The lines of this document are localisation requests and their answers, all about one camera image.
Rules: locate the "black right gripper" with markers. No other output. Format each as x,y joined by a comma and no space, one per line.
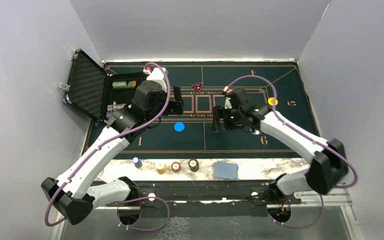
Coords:
218,112

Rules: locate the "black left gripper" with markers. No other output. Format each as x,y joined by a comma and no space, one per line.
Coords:
174,107

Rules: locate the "red triangular dealer button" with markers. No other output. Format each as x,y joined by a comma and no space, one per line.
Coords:
197,87

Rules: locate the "blue round button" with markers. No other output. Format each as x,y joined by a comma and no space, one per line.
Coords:
179,127

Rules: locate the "yellow round button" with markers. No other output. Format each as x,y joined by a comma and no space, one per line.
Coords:
272,101

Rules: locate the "brown poker chip stack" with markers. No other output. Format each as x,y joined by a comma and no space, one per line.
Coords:
193,165

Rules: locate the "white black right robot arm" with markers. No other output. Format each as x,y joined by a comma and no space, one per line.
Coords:
326,159

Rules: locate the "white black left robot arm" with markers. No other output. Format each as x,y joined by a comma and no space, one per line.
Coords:
71,195

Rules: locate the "green poker table mat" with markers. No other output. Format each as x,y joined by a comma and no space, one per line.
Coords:
198,140

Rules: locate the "blue playing card deck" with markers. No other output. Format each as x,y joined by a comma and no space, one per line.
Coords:
226,170

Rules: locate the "green chips in case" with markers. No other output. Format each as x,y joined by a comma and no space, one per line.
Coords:
123,85

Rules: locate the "mixed chips row in case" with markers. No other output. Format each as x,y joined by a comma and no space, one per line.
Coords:
114,107

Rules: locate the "red poker chip stack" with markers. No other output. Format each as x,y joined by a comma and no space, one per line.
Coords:
176,167

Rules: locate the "yellow poker chip stack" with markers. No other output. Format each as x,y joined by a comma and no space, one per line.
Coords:
161,167

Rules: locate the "blue poker chip stack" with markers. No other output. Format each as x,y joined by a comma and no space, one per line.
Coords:
137,162

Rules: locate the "black poker chip case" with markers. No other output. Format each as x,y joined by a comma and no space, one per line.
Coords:
89,88

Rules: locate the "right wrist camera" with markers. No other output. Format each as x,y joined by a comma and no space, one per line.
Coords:
237,97

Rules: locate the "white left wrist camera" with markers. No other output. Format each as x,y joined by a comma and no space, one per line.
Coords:
157,76

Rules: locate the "black mounting rail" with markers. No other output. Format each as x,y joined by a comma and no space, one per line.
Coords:
204,198

